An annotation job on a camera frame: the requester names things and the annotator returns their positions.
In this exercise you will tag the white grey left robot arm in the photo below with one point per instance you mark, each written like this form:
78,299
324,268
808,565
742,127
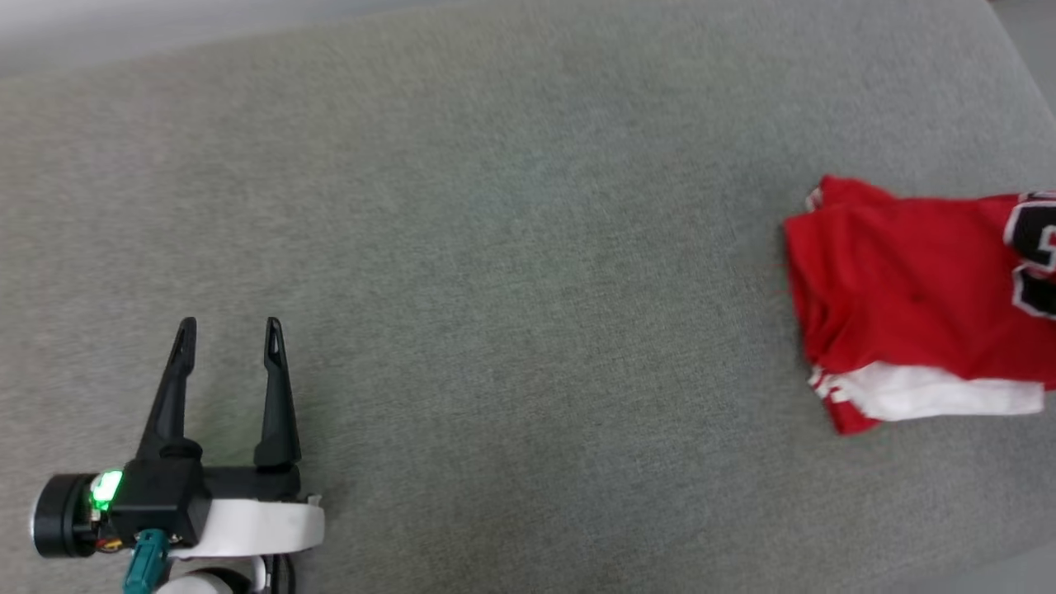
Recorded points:
198,584

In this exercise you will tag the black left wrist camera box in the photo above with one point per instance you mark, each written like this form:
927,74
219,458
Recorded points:
165,503

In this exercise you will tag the red and white baseball jersey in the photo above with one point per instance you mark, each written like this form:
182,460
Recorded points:
907,280

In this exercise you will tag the grey fabric sofa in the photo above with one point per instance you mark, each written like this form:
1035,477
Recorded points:
495,247

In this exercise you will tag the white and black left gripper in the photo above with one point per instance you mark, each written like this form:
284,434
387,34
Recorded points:
264,524

